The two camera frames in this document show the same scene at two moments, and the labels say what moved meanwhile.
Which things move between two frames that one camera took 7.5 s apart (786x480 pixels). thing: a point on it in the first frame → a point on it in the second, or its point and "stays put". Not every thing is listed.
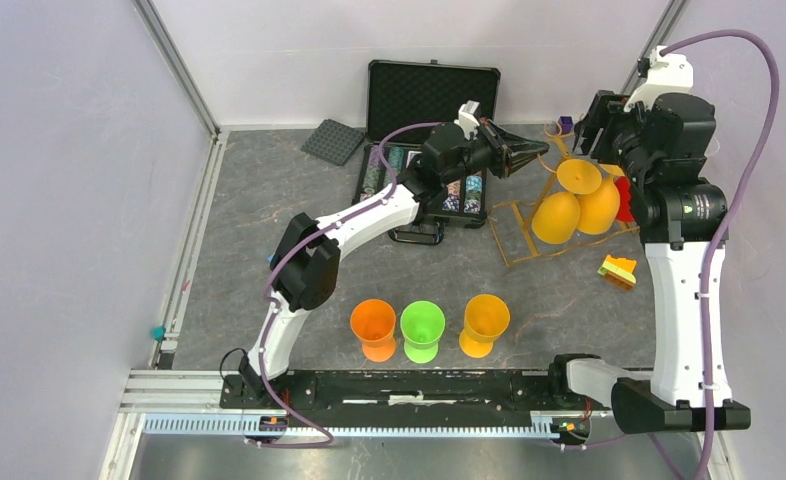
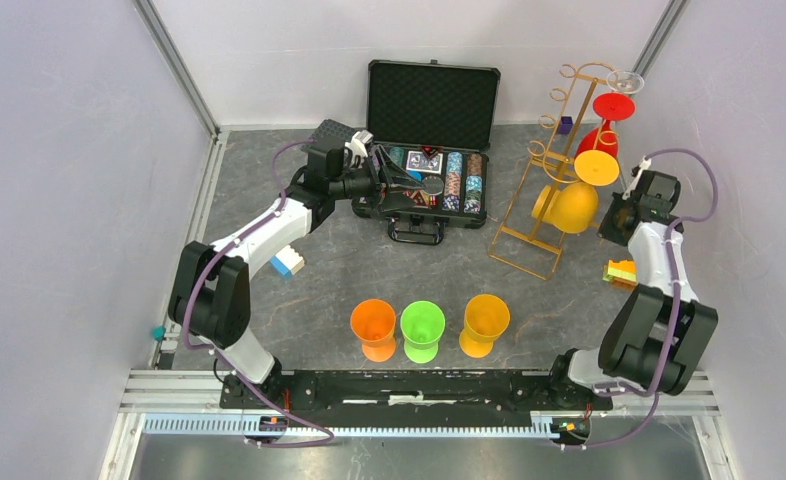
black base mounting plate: x=403 y=394 stays put
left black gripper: x=510 y=152 → x=399 y=181
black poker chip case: x=406 y=99 stays put
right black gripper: x=607 y=111 → x=605 y=229
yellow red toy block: x=620 y=271 stays put
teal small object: x=158 y=333 stays put
